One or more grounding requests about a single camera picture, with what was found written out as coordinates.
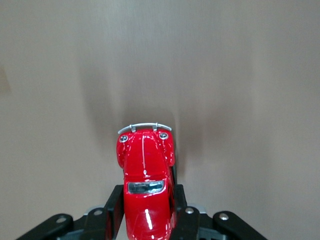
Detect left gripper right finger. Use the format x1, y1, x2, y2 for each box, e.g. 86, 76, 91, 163
171, 184, 201, 240

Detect red beetle toy car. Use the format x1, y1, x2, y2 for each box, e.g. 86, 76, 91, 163
115, 121, 176, 240

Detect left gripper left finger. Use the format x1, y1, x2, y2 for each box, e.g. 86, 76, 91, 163
81, 184, 126, 240

